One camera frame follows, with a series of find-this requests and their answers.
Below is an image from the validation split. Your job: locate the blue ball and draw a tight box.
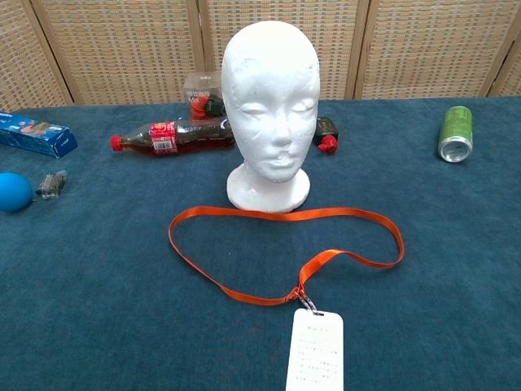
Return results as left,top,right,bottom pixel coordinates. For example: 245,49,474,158
0,172,34,213

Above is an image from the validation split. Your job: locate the small metal clip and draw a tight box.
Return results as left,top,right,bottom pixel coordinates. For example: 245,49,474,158
34,169,68,202

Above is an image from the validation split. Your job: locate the blue table cloth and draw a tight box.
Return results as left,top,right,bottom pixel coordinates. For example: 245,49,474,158
0,96,521,391

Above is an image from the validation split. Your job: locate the orange lanyard with white badge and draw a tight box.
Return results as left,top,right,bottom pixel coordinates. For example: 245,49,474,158
168,205,405,315

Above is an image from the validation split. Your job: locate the white badge card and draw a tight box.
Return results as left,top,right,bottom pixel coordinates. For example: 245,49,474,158
285,308,344,391

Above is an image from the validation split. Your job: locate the white mannequin head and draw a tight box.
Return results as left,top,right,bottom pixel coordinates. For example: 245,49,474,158
221,20,321,214

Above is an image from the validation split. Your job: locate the black and red small gadget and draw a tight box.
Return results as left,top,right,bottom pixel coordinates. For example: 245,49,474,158
313,116,340,155

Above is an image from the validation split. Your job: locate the clear plastic box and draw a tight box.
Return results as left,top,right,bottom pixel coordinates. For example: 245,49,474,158
182,71,225,121

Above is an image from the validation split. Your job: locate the woven folding screen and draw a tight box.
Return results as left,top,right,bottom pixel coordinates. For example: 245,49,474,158
0,0,521,113

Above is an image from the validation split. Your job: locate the blue cookie box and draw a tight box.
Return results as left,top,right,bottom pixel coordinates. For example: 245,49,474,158
0,111,79,159

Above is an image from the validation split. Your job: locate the green drink can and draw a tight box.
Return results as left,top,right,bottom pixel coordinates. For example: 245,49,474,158
437,105,474,164

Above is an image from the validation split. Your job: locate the cola bottle with red cap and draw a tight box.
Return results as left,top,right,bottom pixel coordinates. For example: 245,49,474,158
109,116,236,157

